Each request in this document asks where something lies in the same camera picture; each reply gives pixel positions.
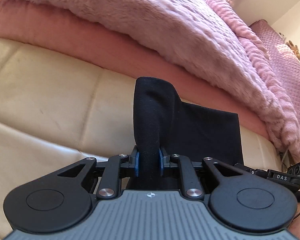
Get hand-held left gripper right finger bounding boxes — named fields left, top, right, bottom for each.
left=159, top=146, right=241, bottom=200

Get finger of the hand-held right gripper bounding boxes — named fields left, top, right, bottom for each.
left=234, top=163, right=268, bottom=179

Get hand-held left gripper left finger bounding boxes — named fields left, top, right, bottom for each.
left=58, top=146, right=141, bottom=200

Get black pants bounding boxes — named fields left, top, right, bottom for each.
left=126, top=76, right=245, bottom=190

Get pink dotted cushion cover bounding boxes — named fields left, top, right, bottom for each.
left=249, top=19, right=300, bottom=143

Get beige leather bed base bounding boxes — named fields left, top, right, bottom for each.
left=0, top=34, right=284, bottom=240

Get brown plush toys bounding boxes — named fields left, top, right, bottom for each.
left=286, top=40, right=300, bottom=60

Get fluffy mauve blanket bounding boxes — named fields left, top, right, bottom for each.
left=0, top=0, right=293, bottom=155

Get pink knitted blanket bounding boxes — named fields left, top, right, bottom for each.
left=205, top=0, right=300, bottom=159

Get pink bed sheet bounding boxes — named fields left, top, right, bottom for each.
left=0, top=0, right=275, bottom=143

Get white cable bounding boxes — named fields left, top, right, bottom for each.
left=280, top=147, right=290, bottom=167

